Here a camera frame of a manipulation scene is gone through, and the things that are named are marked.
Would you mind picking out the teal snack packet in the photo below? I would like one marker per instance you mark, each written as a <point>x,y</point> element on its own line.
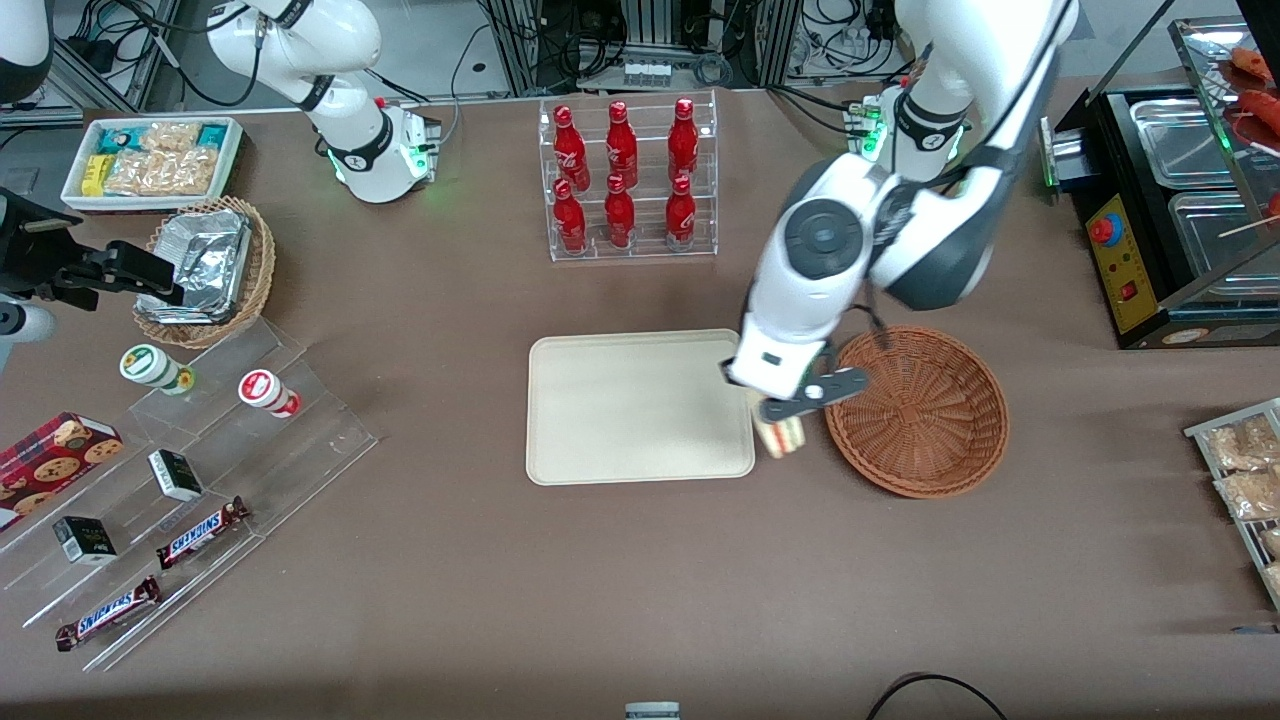
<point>212,135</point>
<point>117,140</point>

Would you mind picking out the cream rectangular serving tray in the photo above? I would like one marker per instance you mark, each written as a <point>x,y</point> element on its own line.
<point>640,405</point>

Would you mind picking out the red cola bottle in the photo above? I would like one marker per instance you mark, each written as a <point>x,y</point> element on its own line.
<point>680,215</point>
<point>621,145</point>
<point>569,145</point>
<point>569,220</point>
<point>619,215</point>
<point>683,140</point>

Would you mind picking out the clear acrylic step stand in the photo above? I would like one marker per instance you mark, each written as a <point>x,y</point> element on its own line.
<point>320,440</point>

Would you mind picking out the red capped drink cup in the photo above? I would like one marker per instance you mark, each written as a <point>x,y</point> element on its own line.
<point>262,390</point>

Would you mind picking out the red tartan cookie box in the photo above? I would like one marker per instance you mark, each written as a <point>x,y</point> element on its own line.
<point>50,460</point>

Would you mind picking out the clear acrylic bottle rack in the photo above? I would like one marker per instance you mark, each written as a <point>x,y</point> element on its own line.
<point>645,255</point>

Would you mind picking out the snickers chocolate bar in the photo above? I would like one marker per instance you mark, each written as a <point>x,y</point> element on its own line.
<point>200,533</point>
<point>108,613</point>

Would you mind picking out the green capped drink cup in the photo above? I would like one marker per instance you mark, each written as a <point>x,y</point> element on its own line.
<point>145,365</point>

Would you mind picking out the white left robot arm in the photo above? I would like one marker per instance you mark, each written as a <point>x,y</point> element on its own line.
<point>820,240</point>

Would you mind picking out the light wicker basket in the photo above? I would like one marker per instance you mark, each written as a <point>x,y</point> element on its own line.
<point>262,265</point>

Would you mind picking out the yellow snack packet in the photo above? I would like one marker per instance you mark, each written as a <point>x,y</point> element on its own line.
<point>95,175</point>

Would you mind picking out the brown round wicker basket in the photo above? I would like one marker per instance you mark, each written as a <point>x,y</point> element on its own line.
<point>930,420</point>

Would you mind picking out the white rectangular snack tray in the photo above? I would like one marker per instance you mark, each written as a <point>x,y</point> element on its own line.
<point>232,165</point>

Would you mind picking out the silver foil container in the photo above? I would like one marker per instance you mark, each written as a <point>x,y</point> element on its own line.
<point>205,260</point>

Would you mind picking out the white power strip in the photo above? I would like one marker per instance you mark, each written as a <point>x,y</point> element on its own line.
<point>647,73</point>

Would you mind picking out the clear bag of crackers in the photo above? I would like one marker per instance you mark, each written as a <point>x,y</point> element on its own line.
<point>165,172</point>

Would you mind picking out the black food warmer machine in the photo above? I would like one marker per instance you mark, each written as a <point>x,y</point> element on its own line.
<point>1130,260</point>

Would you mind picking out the small grey device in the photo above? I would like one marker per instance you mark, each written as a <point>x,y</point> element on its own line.
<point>652,712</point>

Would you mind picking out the small black box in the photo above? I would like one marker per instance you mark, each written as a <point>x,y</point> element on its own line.
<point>175,475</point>
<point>85,540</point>

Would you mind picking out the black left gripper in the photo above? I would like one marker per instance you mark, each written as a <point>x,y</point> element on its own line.
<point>724,370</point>

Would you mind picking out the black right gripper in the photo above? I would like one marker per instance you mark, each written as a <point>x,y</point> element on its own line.
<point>30,251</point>

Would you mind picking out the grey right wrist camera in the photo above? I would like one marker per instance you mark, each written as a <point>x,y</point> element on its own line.
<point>22,325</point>

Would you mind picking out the clear bag of pastry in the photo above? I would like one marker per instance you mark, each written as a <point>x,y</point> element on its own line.
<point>1250,493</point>
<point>1240,445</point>

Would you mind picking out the triangular sandwich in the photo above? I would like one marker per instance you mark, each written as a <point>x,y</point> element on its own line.
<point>785,438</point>

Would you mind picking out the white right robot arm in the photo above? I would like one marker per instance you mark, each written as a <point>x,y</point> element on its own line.
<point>340,40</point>

